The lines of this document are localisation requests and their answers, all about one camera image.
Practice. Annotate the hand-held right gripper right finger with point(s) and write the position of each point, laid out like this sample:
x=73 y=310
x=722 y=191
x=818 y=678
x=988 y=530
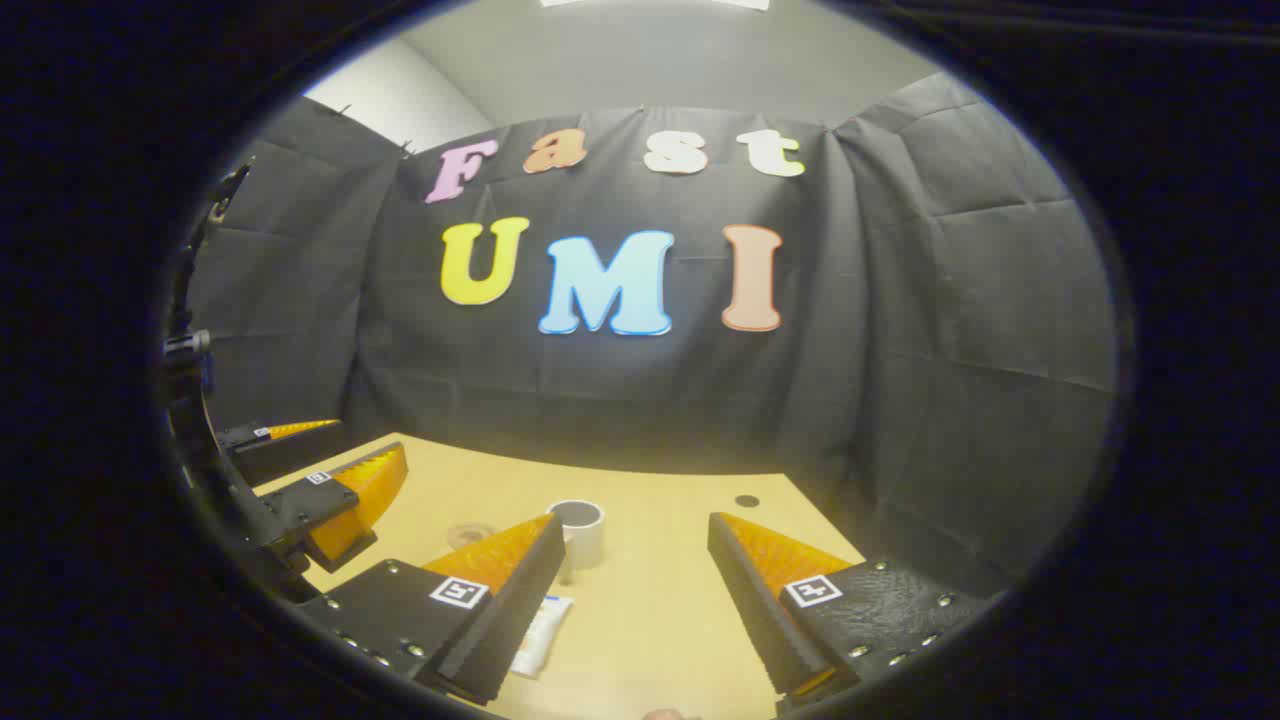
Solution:
x=760 y=610

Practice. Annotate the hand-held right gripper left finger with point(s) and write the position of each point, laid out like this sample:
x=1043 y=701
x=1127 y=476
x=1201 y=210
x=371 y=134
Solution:
x=510 y=620

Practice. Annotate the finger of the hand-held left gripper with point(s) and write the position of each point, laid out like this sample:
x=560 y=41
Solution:
x=290 y=452
x=300 y=505

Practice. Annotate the white toothpaste tube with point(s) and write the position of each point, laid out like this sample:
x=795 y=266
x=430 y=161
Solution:
x=540 y=635

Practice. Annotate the round cork coaster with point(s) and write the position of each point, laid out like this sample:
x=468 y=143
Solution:
x=470 y=535

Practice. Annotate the light wooden desktop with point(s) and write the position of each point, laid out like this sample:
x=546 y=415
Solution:
x=660 y=620

